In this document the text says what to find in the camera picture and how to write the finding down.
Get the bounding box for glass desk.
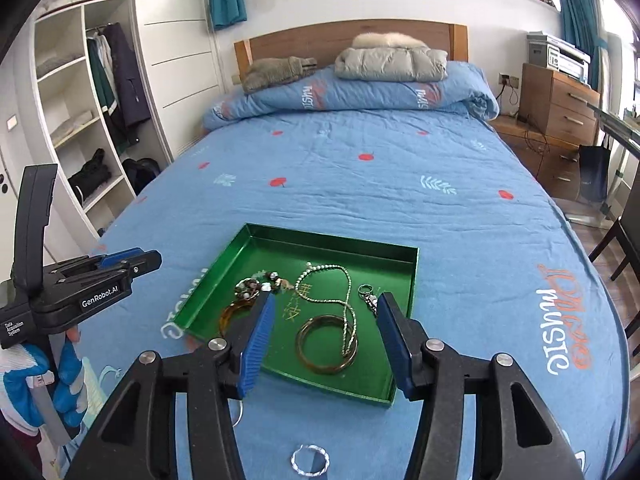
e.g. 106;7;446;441
587;102;640;221

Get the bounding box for grey-brown plush garment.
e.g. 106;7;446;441
243;56;318;93

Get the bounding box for large twisted silver bracelet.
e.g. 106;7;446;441
290;444;332;477

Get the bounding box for dark tote bag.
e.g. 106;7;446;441
577;144;612;203

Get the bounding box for white printer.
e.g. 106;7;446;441
526;31;593;83

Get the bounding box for blue printed bed sheet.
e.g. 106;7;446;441
75;110;631;480

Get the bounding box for long teal curtain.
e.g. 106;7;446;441
547;0;608;91

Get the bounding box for folded blue quilt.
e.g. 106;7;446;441
202;60;501;131

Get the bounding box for wooden dresser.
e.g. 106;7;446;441
517;62;601;151

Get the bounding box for dark brown bangle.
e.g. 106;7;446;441
295;314;358;375

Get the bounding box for grey puffer jacket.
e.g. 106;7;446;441
334;46;449;82

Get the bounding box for wooden headboard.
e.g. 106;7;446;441
234;19;469;83

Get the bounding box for dark wooden chair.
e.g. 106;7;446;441
590;217;640;281

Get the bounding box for amber bangle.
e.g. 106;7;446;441
220;292;261;336

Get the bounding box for dark hanging coat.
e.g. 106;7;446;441
105;22;152;148

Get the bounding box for white wardrobe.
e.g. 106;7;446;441
30;0;223;241

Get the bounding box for green and white hanging garment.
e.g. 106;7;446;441
86;30;118;126

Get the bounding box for black bag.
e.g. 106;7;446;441
122;158;162;196

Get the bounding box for beaded bracelet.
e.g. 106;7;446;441
235;270;293;296

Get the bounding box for low wooden nightstand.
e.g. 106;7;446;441
492;115;581;191

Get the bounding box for beige fur collar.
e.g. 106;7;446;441
351;31;431;51

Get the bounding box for person's left hand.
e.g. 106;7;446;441
0;327;98;441

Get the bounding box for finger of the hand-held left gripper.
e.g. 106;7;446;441
96;248;163;277
46;256;133;307

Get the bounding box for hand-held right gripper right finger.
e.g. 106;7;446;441
376;291;586;480

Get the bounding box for silver chain necklace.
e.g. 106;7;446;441
295;262;360;356

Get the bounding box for green tray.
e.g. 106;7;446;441
184;223;420;406

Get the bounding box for black folded clothes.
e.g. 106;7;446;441
67;148;112;200

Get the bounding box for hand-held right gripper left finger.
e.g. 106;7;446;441
64;291;277;480

